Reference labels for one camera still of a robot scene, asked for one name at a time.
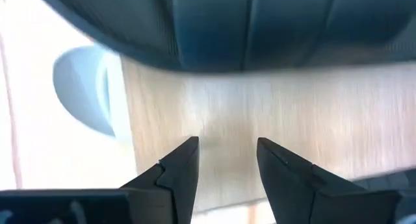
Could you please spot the grey slide sandal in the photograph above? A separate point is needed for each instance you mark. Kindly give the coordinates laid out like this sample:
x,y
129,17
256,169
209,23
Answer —
x,y
81,87

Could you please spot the black slide sandal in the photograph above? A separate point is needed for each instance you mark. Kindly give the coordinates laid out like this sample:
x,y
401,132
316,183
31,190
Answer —
x,y
227,22

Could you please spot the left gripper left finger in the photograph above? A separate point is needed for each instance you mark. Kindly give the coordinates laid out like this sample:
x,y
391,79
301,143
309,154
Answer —
x,y
175,185

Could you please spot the wooden shelf with black legs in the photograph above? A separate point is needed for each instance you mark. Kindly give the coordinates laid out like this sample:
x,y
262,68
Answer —
x,y
292,113

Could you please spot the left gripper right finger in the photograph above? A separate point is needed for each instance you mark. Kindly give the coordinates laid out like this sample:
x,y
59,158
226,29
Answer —
x,y
292,191

